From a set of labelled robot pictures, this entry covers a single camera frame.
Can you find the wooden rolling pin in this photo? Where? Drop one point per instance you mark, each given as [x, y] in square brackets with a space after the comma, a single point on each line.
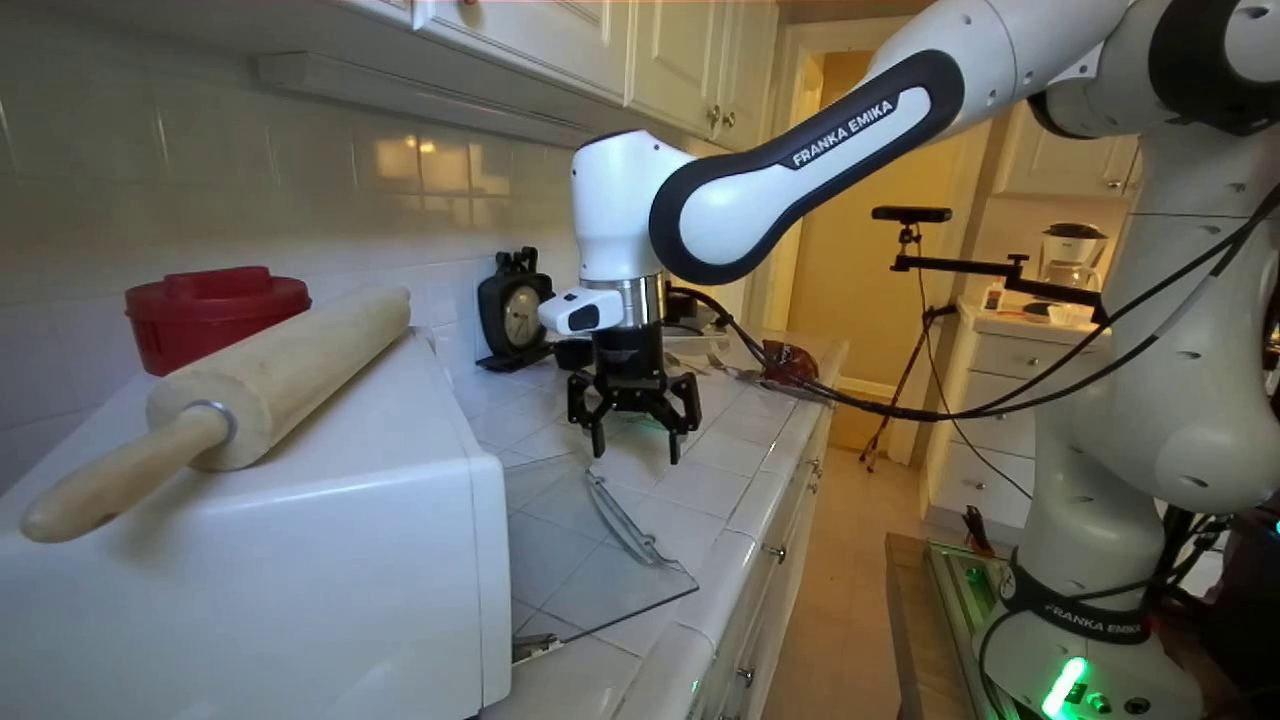
[280, 373]

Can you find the black stereo camera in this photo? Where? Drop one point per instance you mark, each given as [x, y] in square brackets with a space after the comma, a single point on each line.
[913, 212]

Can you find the white toaster oven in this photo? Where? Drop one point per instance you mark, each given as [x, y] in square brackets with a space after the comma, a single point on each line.
[267, 585]

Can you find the glass toaster oven door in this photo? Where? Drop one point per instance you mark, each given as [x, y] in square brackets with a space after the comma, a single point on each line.
[587, 585]

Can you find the small black cup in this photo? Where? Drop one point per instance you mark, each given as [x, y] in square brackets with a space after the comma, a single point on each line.
[571, 354]

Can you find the red plastic container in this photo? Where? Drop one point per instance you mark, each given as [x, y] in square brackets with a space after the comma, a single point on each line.
[201, 313]

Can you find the blender with dark lid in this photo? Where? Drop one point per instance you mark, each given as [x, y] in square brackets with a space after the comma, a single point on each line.
[1073, 251]

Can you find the white counter base cabinet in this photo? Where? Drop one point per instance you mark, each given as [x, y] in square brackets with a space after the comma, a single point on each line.
[772, 572]

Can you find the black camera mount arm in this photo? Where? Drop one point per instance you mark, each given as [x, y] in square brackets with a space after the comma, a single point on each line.
[987, 269]

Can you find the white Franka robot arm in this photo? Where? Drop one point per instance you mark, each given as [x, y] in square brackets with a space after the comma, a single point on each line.
[1175, 403]

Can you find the black dial kitchen scale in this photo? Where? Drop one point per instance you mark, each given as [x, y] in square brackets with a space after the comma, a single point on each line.
[517, 313]

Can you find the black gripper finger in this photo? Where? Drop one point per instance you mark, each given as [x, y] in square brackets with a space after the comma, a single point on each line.
[682, 404]
[591, 403]

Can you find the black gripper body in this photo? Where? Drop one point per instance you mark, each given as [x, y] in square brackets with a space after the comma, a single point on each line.
[624, 362]

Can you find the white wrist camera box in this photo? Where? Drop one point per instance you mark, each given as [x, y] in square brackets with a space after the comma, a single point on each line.
[574, 313]

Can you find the white drawer cabinet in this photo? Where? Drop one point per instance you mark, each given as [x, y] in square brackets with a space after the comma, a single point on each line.
[987, 440]

